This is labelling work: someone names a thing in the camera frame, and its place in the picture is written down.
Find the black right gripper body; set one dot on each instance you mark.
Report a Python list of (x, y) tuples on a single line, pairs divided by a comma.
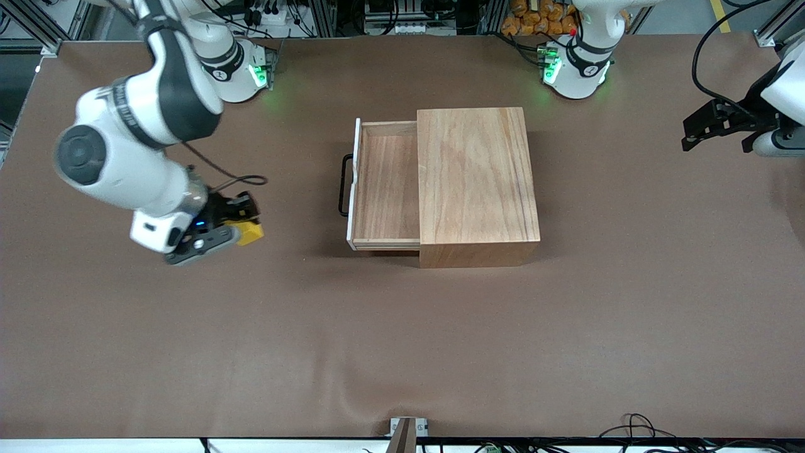
[(219, 208)]

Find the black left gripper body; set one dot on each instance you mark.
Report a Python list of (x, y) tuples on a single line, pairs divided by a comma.
[(746, 107)]

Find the yellow wooden block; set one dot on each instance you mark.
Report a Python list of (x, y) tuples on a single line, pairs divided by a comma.
[(248, 233)]

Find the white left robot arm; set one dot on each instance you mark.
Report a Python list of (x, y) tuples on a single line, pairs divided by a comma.
[(585, 69)]

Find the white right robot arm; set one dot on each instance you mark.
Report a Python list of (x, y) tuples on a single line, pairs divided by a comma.
[(126, 170)]

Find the white power strip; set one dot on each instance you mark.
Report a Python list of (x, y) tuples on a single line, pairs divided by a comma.
[(270, 16)]

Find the brown table cover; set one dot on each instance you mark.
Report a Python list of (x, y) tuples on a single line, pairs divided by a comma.
[(377, 346)]

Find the pile of orange packets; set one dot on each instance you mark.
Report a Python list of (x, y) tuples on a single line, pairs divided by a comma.
[(534, 19)]

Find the wooden cabinet box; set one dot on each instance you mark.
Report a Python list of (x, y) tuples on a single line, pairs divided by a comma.
[(478, 182)]

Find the grey power strip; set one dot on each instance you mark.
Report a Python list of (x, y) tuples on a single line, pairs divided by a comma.
[(412, 27)]

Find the aluminium frame bar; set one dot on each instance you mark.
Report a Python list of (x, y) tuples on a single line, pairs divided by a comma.
[(777, 28), (38, 31)]

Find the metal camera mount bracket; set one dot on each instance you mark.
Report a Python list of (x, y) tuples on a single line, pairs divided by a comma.
[(407, 431)]

